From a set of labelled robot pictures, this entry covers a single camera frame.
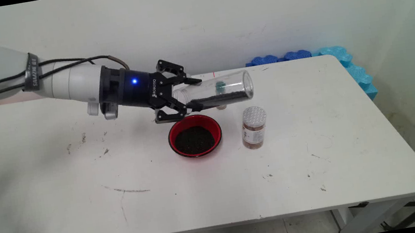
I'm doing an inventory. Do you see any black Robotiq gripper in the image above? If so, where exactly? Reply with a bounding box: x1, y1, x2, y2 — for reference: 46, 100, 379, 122
118, 54, 208, 129

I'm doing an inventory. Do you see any small black seeds batch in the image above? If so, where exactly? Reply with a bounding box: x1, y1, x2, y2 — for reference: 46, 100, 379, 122
187, 89, 249, 111

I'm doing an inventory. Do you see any clear plastic jar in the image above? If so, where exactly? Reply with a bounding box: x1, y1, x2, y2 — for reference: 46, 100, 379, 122
170, 68, 256, 113

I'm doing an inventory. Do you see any red bowl with black rim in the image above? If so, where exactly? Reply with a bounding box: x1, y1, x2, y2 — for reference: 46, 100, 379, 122
165, 111, 225, 161

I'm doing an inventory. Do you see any green-capped spice bottle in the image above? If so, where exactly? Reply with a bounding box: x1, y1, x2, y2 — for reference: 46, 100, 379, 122
212, 80, 230, 111

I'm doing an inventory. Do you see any large black seeds heap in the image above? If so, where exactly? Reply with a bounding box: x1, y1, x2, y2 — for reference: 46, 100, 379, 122
172, 123, 218, 158

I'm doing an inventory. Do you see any jar with patterned foil lid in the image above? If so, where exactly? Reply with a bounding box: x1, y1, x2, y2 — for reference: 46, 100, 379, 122
238, 104, 271, 151

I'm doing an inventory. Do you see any dark blue foam mat piece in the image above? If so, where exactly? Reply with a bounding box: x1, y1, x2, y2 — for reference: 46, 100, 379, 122
283, 48, 313, 62
245, 54, 280, 68

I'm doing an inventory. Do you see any cyan foam mat stack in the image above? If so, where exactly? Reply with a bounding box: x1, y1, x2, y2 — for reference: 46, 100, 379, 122
311, 41, 379, 108

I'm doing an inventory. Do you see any white table leg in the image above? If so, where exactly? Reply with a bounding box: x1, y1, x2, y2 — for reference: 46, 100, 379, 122
330, 198, 415, 233

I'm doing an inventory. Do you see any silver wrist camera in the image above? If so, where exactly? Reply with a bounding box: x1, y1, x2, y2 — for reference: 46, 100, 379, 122
86, 98, 119, 123

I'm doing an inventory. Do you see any black velcro strap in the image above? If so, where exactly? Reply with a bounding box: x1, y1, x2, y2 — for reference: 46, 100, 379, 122
19, 52, 44, 93

